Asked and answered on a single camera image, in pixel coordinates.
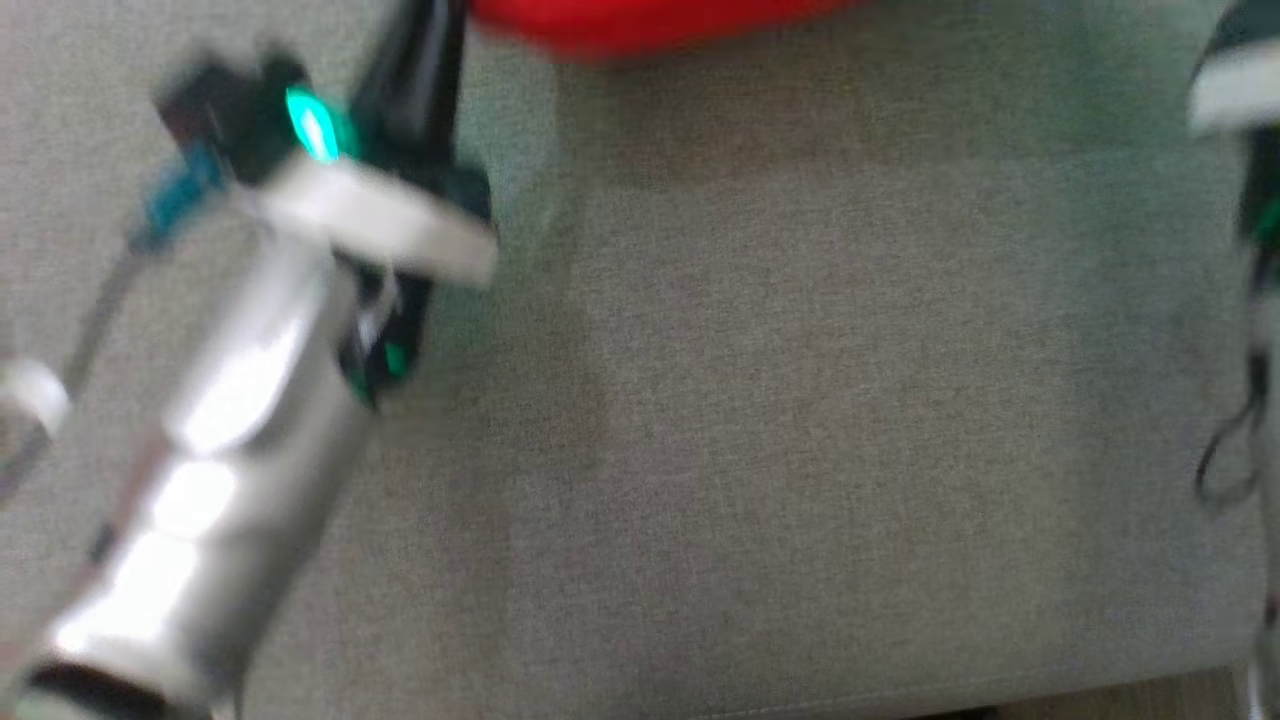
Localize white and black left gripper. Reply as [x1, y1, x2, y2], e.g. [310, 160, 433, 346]
[245, 0, 500, 413]

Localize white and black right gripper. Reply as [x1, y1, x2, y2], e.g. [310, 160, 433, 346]
[1187, 0, 1280, 253]

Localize black cable with blue connector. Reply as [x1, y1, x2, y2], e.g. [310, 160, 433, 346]
[0, 148, 229, 501]
[1194, 360, 1271, 507]

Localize red shorts with white trim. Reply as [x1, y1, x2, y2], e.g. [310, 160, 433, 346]
[468, 0, 863, 59]

